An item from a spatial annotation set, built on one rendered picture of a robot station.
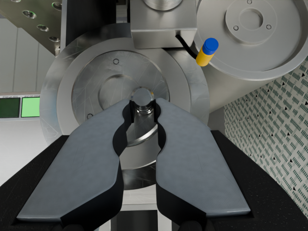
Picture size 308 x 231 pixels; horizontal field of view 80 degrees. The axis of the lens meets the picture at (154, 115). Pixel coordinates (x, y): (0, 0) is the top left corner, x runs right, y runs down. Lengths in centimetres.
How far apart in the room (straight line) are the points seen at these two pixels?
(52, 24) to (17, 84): 166
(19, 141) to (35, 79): 149
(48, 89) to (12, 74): 199
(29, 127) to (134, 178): 46
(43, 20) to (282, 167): 49
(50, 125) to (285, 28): 23
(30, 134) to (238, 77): 52
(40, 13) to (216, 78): 37
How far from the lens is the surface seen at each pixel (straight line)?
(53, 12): 46
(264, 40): 21
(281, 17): 23
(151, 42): 16
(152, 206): 52
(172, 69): 17
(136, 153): 15
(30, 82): 207
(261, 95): 30
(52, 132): 18
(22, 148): 60
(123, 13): 64
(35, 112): 58
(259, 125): 31
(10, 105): 62
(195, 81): 17
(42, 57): 211
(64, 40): 21
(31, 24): 51
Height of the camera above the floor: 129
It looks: 8 degrees down
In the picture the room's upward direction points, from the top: 178 degrees clockwise
